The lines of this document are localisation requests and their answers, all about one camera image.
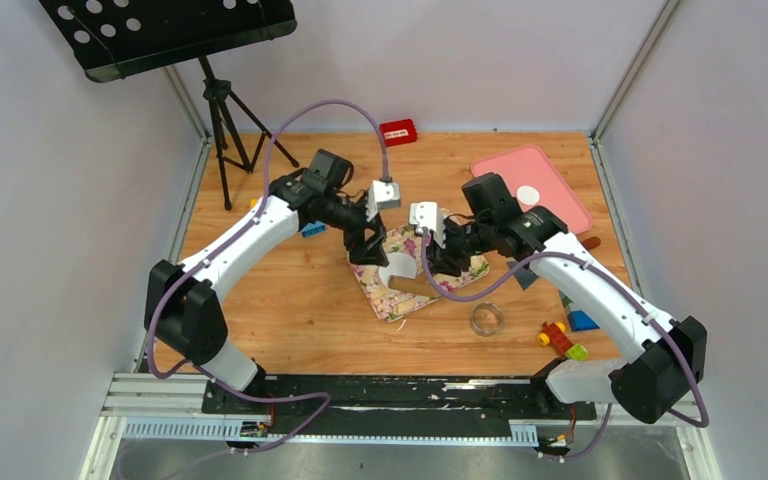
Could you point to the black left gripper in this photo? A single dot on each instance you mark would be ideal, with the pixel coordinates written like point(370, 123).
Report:
point(370, 252)

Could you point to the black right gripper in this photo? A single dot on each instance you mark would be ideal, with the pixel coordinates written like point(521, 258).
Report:
point(444, 260)

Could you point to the white dough ball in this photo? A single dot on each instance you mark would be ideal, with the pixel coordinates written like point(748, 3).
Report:
point(400, 264)

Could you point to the floral yellow tray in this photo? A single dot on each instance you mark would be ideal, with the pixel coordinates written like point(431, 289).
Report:
point(391, 305)

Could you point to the wooden rolling pin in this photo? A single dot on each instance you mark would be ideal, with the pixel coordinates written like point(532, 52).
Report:
point(413, 286)

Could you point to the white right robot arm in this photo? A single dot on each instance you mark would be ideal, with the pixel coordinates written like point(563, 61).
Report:
point(661, 360)

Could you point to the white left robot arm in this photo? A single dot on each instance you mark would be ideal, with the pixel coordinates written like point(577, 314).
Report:
point(184, 301)

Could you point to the flat white dough wrapper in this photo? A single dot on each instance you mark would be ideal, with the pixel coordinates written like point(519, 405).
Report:
point(528, 195)

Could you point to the white and blue toy block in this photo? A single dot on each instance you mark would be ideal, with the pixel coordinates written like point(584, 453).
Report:
point(313, 229)

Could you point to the pink tray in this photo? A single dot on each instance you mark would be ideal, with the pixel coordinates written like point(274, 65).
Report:
point(529, 165)

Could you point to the red yellow toy block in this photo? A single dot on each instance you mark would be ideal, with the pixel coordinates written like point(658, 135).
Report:
point(554, 335)

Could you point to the blue green stacked blocks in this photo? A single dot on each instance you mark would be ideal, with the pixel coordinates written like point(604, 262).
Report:
point(577, 319)

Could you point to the small green toy block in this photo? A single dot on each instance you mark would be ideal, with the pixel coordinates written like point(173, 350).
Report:
point(577, 352)

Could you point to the black music stand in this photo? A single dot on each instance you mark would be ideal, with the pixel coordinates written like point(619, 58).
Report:
point(113, 40)

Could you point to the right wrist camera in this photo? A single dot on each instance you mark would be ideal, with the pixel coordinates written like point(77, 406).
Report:
point(427, 218)

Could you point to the metal scraper wooden handle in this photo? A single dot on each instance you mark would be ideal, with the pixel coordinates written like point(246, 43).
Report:
point(525, 278)

